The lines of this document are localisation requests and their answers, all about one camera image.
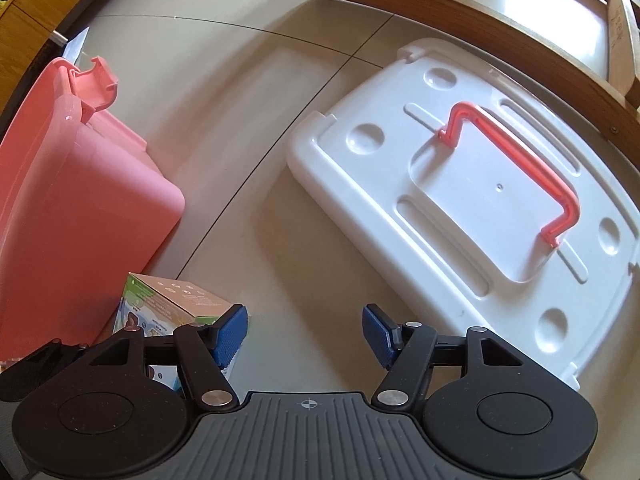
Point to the green bear toy box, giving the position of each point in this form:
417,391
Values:
159,305

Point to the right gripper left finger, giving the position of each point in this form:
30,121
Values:
205,351

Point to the wooden chair frame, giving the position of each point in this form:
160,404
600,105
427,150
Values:
586,52

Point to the pink plastic storage bin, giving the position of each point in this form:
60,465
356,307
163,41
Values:
83,205

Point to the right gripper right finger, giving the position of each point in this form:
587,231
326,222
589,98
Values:
405,352

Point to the wooden low cabinet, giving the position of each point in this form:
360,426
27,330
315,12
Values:
26,26

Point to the white bin lid pink handle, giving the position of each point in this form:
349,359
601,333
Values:
476,204

